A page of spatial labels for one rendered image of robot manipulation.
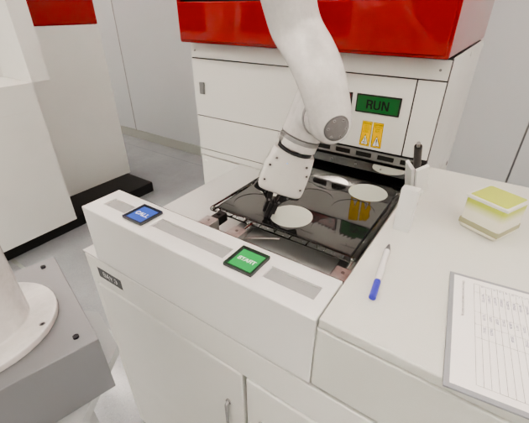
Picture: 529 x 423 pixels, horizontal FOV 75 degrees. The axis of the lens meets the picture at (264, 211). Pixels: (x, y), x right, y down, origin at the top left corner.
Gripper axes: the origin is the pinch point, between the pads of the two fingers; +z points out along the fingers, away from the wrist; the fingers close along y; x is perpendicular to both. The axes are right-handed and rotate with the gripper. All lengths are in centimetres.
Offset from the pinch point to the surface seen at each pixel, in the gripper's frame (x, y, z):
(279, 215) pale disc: 0.2, 2.9, 1.3
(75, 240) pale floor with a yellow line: 118, -85, 129
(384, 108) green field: 21.4, 22.6, -26.6
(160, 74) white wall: 293, -87, 50
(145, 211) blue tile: -8.6, -25.4, 4.7
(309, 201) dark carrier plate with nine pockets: 7.1, 10.4, -1.4
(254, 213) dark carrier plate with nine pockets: 1.0, -2.7, 3.3
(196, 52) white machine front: 59, -31, -17
